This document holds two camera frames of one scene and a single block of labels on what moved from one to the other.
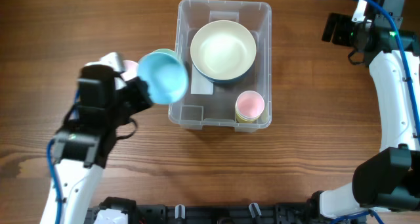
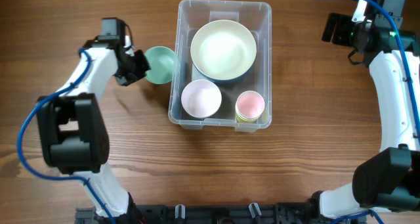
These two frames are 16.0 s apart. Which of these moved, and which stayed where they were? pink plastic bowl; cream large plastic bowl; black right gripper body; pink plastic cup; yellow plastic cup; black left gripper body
Moved: pink plastic bowl; black left gripper body
Stayed: black right gripper body; pink plastic cup; cream large plastic bowl; yellow plastic cup
